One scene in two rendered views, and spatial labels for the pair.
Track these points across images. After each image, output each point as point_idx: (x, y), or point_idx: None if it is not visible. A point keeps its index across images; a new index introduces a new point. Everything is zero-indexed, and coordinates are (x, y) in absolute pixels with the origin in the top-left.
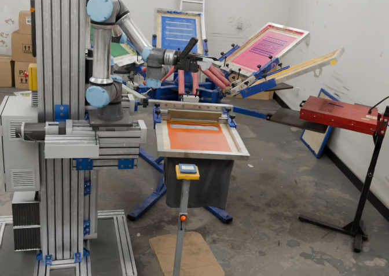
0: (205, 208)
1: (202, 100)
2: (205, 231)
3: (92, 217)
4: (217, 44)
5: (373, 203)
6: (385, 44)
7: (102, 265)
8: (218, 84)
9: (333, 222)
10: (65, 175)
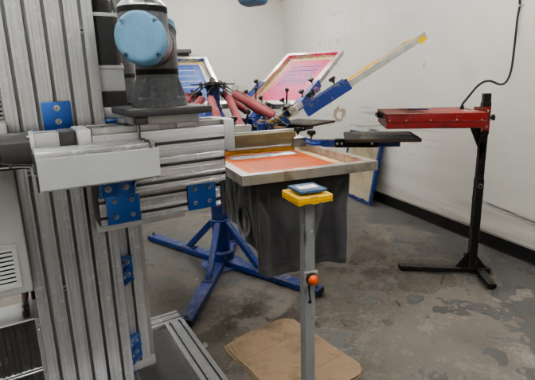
0: (279, 286)
1: (255, 128)
2: (297, 313)
3: (143, 324)
4: None
5: (462, 234)
6: (427, 51)
7: None
8: (264, 112)
9: (438, 263)
10: (82, 250)
